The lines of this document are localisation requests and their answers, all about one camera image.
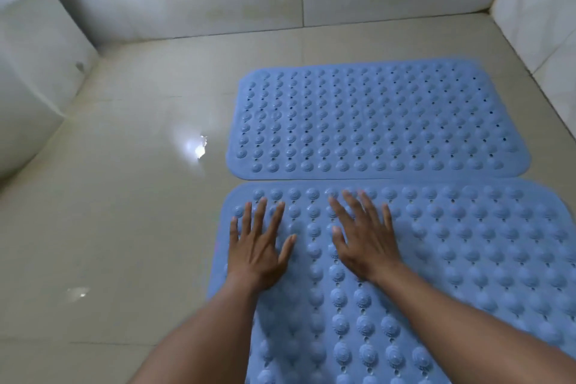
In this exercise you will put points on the person's right hand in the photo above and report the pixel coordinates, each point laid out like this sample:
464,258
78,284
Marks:
369,251

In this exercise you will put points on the person's left hand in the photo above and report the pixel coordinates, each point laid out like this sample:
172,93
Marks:
254,260

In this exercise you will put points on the person's left middle finger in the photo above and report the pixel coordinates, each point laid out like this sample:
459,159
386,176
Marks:
259,219

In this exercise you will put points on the person's left thumb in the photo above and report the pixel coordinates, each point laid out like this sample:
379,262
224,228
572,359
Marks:
288,249

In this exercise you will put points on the person's left little finger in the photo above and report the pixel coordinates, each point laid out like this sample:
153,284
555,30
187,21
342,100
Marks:
233,234

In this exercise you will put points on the person's right thumb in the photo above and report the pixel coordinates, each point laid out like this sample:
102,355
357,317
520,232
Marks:
340,242

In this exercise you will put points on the person's right middle finger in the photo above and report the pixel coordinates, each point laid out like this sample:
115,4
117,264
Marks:
356,210

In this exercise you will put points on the person's right little finger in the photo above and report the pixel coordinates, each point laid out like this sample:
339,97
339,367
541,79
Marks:
389,220

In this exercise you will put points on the large blue studded bath mat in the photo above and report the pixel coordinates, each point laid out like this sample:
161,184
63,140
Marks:
472,253

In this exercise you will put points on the person's left forearm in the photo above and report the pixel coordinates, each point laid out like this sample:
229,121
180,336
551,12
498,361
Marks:
202,338

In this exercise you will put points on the person's right forearm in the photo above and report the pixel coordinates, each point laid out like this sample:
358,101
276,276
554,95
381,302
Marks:
468,329

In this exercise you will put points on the small blue studded bath mat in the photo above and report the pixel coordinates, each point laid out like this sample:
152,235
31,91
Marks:
378,118

